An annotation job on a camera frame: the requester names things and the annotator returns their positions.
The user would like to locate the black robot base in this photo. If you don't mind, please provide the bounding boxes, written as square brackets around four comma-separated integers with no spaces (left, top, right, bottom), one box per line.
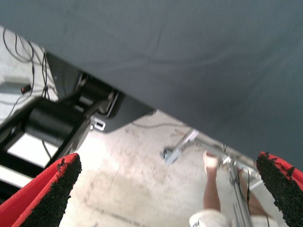
[0,51,157,204]

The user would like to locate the thin black floor cable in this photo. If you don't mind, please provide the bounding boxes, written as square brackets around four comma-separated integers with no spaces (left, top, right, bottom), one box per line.
[2,27,36,95]
[40,46,52,100]

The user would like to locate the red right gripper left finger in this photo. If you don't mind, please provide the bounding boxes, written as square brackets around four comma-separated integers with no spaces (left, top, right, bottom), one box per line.
[0,153,82,227]

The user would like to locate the grey floor cable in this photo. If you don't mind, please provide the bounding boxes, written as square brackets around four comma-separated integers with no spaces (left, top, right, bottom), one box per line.
[132,121,190,130]

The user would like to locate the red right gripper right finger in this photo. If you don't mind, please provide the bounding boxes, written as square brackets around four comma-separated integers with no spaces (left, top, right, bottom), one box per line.
[256,151,303,227]

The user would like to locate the dark grey table cloth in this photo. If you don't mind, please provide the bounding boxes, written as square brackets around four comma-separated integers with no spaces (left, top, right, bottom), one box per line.
[0,0,303,171]

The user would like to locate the white power strip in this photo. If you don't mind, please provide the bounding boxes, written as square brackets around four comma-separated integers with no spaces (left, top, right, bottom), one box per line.
[0,81,33,96]

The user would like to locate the bare person leg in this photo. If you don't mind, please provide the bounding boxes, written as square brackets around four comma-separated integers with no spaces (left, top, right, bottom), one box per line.
[238,169,273,218]
[203,151,223,211]

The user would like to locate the white printed shorts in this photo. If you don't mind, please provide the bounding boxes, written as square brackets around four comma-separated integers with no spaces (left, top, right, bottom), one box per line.
[189,209,277,227]

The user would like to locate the aluminium table frame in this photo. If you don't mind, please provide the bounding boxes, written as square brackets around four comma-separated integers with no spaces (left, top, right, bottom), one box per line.
[162,129,263,227]

